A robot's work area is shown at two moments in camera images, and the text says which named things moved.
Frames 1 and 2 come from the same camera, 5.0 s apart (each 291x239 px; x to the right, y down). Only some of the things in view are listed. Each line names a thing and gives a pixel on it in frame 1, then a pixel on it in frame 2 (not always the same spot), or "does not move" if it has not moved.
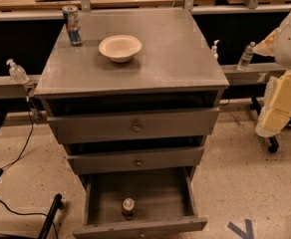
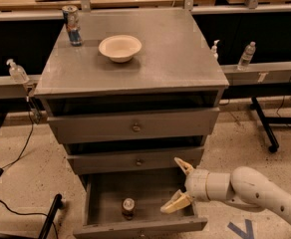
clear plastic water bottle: x=246 y=57 does not move
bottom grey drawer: x=164 y=201 does not move
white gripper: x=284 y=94 → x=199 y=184
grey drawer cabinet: x=133 y=106 does not move
